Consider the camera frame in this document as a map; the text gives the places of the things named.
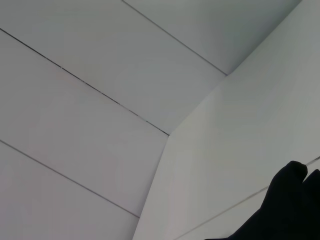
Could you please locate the black t-shirt with FREE print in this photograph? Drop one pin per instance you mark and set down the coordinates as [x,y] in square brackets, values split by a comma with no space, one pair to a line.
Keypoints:
[282,207]

